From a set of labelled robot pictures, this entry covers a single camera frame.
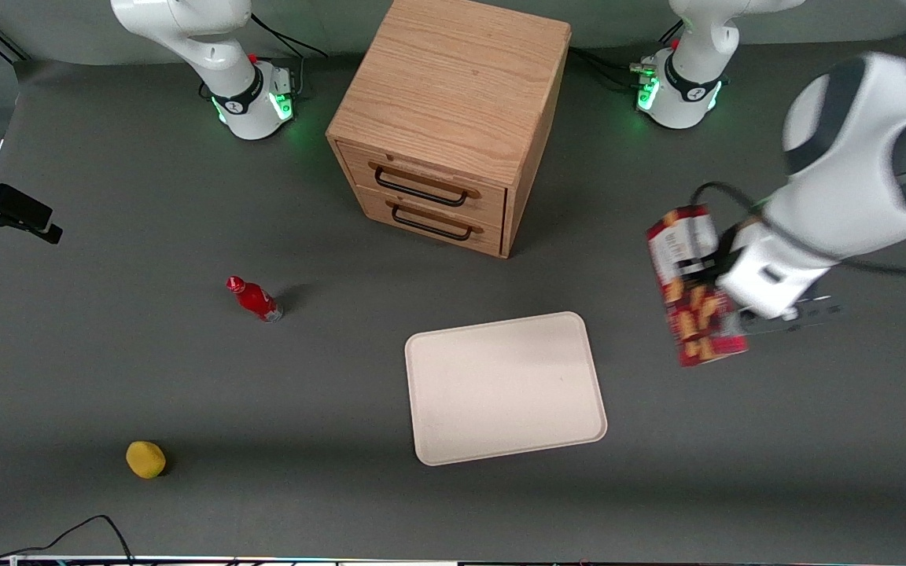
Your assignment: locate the red cookie box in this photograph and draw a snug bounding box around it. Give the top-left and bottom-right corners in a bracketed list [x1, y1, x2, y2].
[646, 205, 749, 368]

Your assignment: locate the beige plastic tray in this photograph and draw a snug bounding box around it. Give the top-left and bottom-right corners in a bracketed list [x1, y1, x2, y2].
[404, 311, 609, 467]

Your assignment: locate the wooden two-drawer cabinet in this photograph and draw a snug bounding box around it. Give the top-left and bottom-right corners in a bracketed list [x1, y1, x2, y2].
[326, 0, 573, 259]

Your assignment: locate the red soda bottle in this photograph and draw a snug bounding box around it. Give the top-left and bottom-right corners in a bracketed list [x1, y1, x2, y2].
[226, 276, 284, 323]

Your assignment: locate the yellow lemon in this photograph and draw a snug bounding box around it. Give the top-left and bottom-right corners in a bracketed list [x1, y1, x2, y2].
[126, 441, 167, 480]

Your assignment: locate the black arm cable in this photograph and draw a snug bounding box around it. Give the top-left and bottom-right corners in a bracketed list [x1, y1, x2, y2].
[691, 182, 906, 278]

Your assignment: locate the black drawer handle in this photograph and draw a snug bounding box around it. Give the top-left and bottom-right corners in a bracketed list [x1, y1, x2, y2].
[391, 204, 473, 241]
[374, 167, 470, 208]

